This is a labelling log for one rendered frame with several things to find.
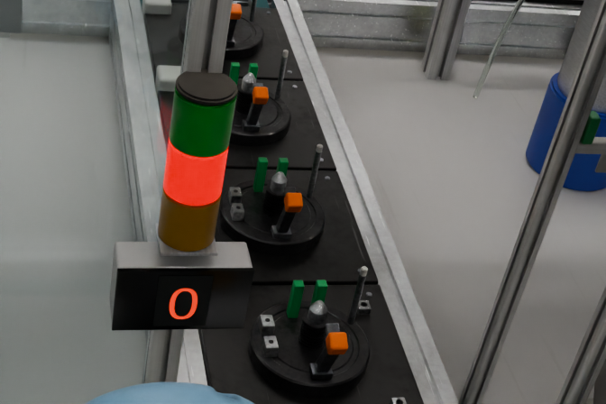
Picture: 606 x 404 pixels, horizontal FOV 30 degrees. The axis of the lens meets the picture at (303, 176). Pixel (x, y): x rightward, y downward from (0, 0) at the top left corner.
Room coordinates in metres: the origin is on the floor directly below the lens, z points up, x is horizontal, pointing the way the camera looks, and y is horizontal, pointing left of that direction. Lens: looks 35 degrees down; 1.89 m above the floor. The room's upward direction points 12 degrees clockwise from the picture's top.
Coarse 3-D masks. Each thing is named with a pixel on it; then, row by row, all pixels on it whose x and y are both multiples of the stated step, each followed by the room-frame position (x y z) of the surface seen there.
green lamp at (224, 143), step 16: (176, 96) 0.76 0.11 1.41; (176, 112) 0.76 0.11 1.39; (192, 112) 0.75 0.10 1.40; (208, 112) 0.75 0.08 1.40; (224, 112) 0.76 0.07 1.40; (176, 128) 0.76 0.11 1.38; (192, 128) 0.75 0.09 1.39; (208, 128) 0.75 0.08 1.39; (224, 128) 0.76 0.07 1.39; (176, 144) 0.76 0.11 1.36; (192, 144) 0.75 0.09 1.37; (208, 144) 0.75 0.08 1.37; (224, 144) 0.76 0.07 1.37
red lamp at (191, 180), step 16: (176, 160) 0.75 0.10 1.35; (192, 160) 0.75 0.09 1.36; (208, 160) 0.75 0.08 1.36; (224, 160) 0.77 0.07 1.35; (176, 176) 0.75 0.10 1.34; (192, 176) 0.75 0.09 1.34; (208, 176) 0.75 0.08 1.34; (176, 192) 0.75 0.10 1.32; (192, 192) 0.75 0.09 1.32; (208, 192) 0.76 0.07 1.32
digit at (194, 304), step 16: (160, 288) 0.74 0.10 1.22; (176, 288) 0.75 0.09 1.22; (192, 288) 0.75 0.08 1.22; (208, 288) 0.76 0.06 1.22; (160, 304) 0.74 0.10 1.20; (176, 304) 0.75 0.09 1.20; (192, 304) 0.75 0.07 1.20; (208, 304) 0.76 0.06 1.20; (160, 320) 0.74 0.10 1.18; (176, 320) 0.75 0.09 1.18; (192, 320) 0.75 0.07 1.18
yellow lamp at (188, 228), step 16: (176, 208) 0.75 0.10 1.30; (192, 208) 0.75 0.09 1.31; (208, 208) 0.76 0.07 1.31; (160, 224) 0.76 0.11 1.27; (176, 224) 0.75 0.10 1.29; (192, 224) 0.75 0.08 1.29; (208, 224) 0.76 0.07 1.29; (176, 240) 0.75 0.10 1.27; (192, 240) 0.75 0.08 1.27; (208, 240) 0.76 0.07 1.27
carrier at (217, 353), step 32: (256, 288) 1.06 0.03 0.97; (288, 288) 1.07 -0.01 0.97; (320, 288) 1.00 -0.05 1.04; (352, 288) 1.10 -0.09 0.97; (256, 320) 0.98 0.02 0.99; (288, 320) 0.99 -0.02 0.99; (320, 320) 0.96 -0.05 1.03; (352, 320) 1.01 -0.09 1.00; (384, 320) 1.05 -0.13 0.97; (224, 352) 0.94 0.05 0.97; (256, 352) 0.93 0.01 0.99; (288, 352) 0.94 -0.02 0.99; (320, 352) 0.95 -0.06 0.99; (352, 352) 0.96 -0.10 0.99; (384, 352) 0.99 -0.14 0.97; (224, 384) 0.89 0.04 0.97; (256, 384) 0.90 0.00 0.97; (288, 384) 0.90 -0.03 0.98; (320, 384) 0.90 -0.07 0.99; (352, 384) 0.92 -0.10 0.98; (384, 384) 0.94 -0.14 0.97; (416, 384) 0.95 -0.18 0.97
